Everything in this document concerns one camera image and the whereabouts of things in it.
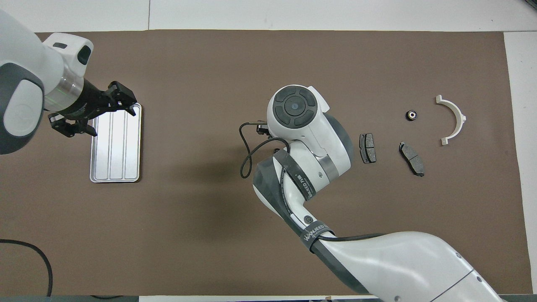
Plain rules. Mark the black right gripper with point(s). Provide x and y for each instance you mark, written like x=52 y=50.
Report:
x=262 y=128

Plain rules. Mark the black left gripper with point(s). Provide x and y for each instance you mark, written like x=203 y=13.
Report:
x=90 y=102

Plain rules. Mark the small black bearing gear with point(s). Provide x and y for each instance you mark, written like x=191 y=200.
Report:
x=407 y=113

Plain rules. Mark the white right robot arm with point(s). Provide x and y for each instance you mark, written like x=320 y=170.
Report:
x=398 y=260

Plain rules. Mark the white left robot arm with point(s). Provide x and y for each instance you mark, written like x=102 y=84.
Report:
x=25 y=84

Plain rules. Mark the silver metal tray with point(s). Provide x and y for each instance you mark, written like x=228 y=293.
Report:
x=117 y=159

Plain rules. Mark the brown table mat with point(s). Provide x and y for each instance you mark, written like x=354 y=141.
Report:
x=209 y=63

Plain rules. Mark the dark rectangular brake pad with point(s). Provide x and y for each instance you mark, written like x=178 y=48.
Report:
x=368 y=148

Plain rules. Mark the grey elongated brake pad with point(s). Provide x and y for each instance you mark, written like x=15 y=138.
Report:
x=412 y=159

